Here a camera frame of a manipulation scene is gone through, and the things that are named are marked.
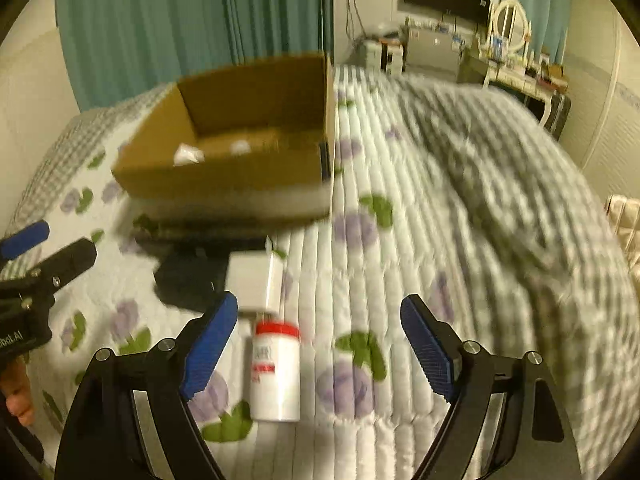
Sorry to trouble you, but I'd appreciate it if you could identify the white charger box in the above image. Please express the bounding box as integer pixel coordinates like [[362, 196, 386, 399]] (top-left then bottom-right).
[[225, 251, 286, 315]]

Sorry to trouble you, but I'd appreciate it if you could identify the white dressing table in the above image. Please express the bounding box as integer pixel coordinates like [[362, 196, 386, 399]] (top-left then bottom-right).
[[457, 45, 572, 133]]

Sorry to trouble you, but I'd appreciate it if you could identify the cardboard box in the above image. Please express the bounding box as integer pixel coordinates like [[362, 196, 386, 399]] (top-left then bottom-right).
[[111, 51, 337, 221]]

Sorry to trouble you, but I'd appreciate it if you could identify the crumpled white paper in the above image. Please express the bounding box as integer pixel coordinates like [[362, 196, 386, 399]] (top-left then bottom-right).
[[172, 143, 206, 167]]

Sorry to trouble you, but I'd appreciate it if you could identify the teal curtain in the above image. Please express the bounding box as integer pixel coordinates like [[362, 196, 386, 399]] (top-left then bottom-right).
[[54, 0, 335, 112]]

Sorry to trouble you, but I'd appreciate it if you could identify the black pouch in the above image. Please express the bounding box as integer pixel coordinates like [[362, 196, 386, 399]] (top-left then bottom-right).
[[152, 249, 231, 310]]

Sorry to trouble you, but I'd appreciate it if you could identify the white bottle with red cap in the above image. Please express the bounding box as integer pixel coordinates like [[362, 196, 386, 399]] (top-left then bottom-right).
[[248, 319, 302, 423]]

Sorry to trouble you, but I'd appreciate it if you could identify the grey cabinet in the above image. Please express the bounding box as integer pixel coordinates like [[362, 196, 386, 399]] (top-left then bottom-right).
[[405, 25, 463, 75]]

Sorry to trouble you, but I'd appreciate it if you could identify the grey checked blanket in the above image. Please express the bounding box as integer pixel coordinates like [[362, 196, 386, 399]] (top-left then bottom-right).
[[385, 74, 640, 476]]

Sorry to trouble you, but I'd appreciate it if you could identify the white round vanity mirror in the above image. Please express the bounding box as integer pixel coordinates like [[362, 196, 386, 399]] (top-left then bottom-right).
[[487, 0, 532, 56]]

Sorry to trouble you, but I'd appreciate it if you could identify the person's left hand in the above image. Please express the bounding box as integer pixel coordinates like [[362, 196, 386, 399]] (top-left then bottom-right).
[[0, 357, 38, 428]]

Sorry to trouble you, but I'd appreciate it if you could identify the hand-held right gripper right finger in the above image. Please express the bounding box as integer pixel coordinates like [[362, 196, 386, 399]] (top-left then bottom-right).
[[400, 294, 583, 480]]

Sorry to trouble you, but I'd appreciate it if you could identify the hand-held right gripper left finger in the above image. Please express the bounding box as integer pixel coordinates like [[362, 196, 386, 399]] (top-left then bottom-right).
[[54, 291, 239, 480]]

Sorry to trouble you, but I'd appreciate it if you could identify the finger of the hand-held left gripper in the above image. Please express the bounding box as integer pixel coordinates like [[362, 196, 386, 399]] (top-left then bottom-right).
[[0, 220, 51, 262], [0, 238, 98, 311]]

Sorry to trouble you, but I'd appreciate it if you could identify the cream tufted headboard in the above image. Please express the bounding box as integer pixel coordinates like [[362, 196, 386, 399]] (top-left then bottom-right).
[[604, 192, 640, 267]]

